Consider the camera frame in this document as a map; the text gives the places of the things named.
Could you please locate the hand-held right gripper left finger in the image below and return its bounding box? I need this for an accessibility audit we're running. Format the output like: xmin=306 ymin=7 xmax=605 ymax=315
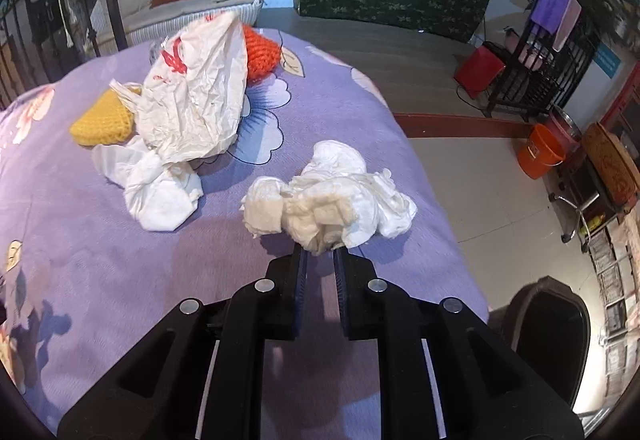
xmin=57 ymin=246 xmax=308 ymax=440

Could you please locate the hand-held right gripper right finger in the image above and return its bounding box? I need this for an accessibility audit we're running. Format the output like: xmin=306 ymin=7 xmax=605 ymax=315
xmin=332 ymin=246 xmax=586 ymax=440

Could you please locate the large white tissue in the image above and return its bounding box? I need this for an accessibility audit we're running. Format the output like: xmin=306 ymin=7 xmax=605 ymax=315
xmin=240 ymin=140 xmax=418 ymax=257

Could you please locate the black trash bin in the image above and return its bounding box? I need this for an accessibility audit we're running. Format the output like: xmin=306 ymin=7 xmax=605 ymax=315
xmin=500 ymin=276 xmax=592 ymax=416

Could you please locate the white red-print paper bag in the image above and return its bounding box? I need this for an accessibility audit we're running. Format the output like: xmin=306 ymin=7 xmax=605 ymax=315
xmin=109 ymin=10 xmax=252 ymax=167

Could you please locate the orange foam fruit net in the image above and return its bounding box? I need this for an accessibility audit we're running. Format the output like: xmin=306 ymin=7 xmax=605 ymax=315
xmin=242 ymin=24 xmax=282 ymax=82

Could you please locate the yellow foam fruit net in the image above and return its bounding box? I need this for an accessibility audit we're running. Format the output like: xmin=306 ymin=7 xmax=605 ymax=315
xmin=69 ymin=88 xmax=137 ymax=147

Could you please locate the purple floral printed blanket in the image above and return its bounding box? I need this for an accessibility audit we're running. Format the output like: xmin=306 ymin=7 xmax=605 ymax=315
xmin=0 ymin=27 xmax=491 ymax=440

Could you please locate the orange bucket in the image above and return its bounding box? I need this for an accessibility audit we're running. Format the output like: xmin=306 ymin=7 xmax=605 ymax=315
xmin=516 ymin=124 xmax=569 ymax=179

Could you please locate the chrome stool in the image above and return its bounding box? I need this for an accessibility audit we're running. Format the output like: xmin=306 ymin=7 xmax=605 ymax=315
xmin=547 ymin=160 xmax=617 ymax=253

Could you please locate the red bag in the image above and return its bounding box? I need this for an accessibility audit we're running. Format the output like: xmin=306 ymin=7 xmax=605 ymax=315
xmin=454 ymin=44 xmax=507 ymax=98

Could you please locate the white storage shelf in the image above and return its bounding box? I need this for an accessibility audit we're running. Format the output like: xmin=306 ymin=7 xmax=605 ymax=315
xmin=585 ymin=220 xmax=640 ymax=402

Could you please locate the pink basin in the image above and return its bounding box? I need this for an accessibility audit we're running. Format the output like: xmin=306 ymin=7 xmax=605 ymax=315
xmin=545 ymin=106 xmax=584 ymax=155

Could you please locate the black iron chair rack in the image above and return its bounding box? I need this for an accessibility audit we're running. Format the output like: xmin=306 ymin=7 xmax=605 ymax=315
xmin=482 ymin=0 xmax=601 ymax=121

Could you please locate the brown patterned box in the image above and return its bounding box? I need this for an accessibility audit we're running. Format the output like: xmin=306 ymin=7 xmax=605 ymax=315
xmin=582 ymin=122 xmax=640 ymax=209

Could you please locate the pink towel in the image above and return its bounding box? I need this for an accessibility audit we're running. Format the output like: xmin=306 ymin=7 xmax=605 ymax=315
xmin=552 ymin=0 xmax=583 ymax=53

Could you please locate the purple towel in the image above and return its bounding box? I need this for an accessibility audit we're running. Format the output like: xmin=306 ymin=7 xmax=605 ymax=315
xmin=530 ymin=0 xmax=574 ymax=35

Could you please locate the blue wall sign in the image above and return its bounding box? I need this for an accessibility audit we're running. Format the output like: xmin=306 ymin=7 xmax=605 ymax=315
xmin=595 ymin=42 xmax=623 ymax=80

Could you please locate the black iron bed frame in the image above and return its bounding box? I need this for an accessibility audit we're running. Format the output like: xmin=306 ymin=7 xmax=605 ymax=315
xmin=0 ymin=0 xmax=129 ymax=111

